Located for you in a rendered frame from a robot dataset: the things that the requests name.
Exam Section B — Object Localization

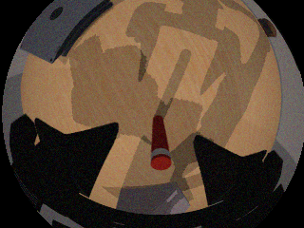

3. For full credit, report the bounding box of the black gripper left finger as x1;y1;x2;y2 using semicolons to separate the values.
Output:
34;119;119;198

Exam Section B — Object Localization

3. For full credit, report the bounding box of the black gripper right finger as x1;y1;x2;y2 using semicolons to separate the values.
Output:
193;134;267;205

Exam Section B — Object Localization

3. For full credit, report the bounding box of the dark red peg with grey band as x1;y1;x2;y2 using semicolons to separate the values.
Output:
151;115;171;170

